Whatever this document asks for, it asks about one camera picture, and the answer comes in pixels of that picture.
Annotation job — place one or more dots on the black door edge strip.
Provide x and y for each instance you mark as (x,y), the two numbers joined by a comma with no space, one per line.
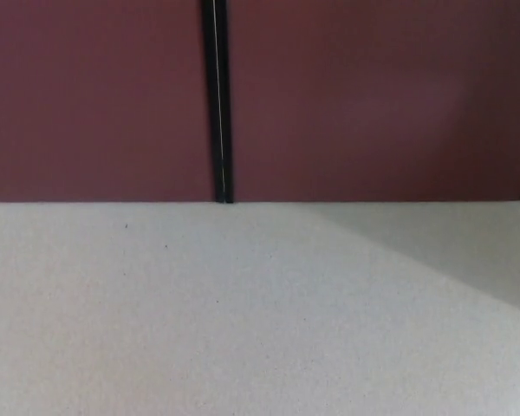
(222,108)

